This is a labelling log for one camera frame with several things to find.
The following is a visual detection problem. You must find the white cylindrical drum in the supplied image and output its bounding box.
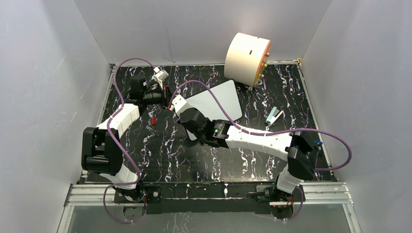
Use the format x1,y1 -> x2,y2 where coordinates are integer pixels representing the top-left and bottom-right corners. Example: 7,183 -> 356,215
224,33 -> 271,90

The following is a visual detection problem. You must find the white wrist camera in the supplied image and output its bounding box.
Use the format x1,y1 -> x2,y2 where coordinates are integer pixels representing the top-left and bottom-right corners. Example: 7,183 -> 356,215
153,67 -> 169,89
172,95 -> 191,115

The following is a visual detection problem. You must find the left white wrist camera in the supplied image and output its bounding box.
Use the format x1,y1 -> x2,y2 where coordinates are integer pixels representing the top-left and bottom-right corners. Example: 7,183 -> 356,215
153,67 -> 169,89

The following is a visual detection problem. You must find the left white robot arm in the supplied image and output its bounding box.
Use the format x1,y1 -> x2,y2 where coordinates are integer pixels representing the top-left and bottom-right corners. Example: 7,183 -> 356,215
81,71 -> 172,202

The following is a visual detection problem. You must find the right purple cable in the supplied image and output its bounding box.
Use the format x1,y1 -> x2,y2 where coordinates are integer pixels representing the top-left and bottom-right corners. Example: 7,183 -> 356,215
168,80 -> 352,222

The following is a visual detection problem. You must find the white whiteboard black frame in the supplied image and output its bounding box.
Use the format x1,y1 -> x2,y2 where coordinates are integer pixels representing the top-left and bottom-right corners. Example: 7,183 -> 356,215
186,80 -> 243,121

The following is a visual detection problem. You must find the aluminium frame rail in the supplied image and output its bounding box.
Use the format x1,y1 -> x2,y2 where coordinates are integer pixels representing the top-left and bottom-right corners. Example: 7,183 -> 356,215
65,182 -> 353,207

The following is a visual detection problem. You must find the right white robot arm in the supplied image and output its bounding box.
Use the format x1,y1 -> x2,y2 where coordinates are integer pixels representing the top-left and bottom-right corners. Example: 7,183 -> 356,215
177,107 -> 320,202

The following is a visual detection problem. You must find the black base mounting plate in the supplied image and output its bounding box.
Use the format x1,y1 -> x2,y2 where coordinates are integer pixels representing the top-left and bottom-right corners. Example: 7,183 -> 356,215
114,182 -> 293,215

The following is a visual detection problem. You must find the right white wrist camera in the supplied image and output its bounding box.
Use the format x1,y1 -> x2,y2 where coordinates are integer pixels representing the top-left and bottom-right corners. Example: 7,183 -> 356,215
172,95 -> 191,115

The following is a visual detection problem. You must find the light blue whiteboard eraser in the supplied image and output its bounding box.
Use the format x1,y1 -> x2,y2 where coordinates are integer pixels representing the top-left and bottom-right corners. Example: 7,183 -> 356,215
265,107 -> 284,126

